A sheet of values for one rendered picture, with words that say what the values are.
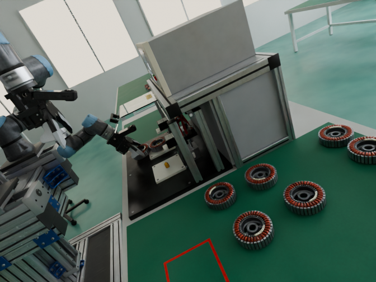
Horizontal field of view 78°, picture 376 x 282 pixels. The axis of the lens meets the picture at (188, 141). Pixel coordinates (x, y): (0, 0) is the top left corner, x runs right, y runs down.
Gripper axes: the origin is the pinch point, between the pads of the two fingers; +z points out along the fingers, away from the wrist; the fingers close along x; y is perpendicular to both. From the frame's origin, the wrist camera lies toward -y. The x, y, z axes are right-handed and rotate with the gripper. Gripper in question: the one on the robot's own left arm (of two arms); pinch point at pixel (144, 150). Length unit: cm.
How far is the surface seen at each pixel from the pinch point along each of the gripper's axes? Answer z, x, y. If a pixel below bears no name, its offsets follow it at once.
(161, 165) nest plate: 4.6, 21.9, -5.2
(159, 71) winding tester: -26, 37, -39
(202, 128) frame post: -3, 46, -33
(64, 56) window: -115, -446, 56
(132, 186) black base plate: -1.9, 25.1, 10.2
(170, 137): -3.3, 27.3, -20.2
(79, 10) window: -138, -446, -38
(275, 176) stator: 21, 65, -37
